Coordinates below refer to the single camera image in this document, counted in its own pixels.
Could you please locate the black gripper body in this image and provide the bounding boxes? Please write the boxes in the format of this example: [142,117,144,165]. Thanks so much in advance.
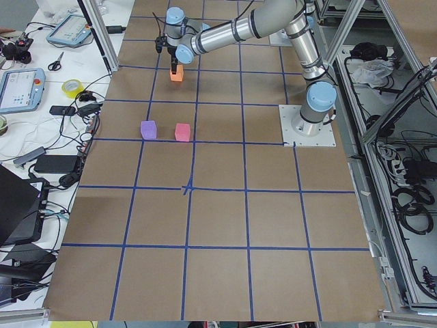
[167,47,178,64]

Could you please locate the orange foam cube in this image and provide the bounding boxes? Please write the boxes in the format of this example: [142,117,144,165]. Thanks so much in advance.
[169,64,184,82]

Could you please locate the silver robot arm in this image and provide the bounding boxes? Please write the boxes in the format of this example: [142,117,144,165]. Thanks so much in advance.
[155,1,337,136]

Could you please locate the red foam cube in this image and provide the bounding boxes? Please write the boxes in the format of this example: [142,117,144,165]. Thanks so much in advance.
[175,123,191,142]

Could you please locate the purple foam cube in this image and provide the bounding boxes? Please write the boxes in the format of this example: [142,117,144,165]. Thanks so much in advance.
[140,120,157,140]

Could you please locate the far teach pendant tablet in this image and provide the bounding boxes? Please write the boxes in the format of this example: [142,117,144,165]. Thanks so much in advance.
[46,14,91,48]

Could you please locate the teach pendant tablet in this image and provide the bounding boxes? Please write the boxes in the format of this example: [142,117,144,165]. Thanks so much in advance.
[1,68,46,114]
[46,14,91,48]

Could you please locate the yellow tape roll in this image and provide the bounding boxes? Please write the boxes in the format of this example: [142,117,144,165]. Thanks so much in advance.
[61,79,85,99]

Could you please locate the near teach pendant tablet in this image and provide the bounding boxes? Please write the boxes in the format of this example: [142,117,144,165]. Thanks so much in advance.
[1,68,46,114]

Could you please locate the black power adapter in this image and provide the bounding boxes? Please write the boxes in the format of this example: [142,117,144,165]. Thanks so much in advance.
[34,154,77,174]

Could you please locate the black laptop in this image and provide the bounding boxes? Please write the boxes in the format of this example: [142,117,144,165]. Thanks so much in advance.
[1,166,48,247]

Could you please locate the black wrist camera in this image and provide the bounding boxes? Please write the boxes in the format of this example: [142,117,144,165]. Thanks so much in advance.
[155,36,168,54]

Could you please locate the aluminium frame post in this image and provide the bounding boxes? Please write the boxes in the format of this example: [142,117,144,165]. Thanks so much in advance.
[77,0,119,74]

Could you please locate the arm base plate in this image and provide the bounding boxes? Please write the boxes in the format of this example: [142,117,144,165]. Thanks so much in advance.
[269,29,292,47]
[279,105,337,148]

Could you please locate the black handled scissors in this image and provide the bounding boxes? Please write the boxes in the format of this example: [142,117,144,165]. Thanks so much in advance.
[47,52,64,72]

